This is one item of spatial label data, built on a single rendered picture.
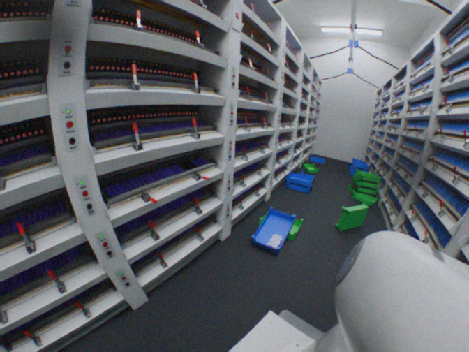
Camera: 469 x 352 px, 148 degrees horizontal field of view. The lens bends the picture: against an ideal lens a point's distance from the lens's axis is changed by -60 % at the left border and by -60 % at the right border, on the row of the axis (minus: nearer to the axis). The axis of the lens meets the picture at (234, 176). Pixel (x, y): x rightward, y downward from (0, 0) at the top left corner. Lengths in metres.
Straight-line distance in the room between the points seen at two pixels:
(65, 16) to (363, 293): 0.71
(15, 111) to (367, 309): 0.65
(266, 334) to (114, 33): 0.93
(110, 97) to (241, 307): 0.99
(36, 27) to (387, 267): 0.71
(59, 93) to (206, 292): 0.98
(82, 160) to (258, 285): 0.95
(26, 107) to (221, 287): 1.03
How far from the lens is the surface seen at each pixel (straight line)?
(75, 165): 0.53
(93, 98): 0.54
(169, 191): 0.70
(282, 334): 0.56
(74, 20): 0.59
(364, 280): 0.18
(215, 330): 0.87
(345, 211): 1.48
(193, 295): 0.95
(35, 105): 0.53
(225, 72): 0.88
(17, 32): 0.59
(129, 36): 0.61
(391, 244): 0.18
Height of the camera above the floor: 0.84
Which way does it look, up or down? 22 degrees down
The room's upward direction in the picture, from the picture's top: 3 degrees clockwise
